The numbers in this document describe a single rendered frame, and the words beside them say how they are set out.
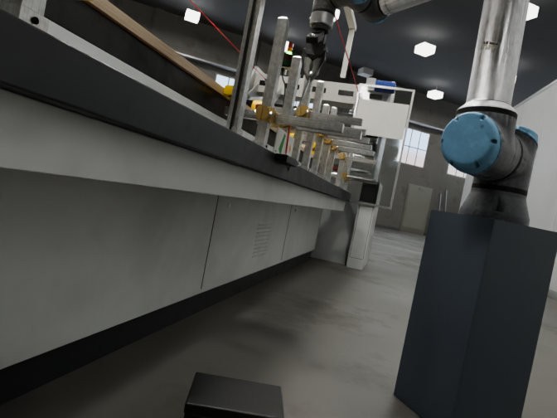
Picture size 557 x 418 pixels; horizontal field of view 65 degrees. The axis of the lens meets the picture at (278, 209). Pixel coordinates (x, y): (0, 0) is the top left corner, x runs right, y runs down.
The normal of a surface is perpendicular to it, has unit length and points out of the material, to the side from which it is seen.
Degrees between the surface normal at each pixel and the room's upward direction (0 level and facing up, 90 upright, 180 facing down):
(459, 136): 95
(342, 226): 90
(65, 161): 90
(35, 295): 90
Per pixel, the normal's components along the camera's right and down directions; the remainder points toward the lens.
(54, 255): 0.95, 0.19
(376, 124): -0.26, -0.02
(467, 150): -0.74, -0.04
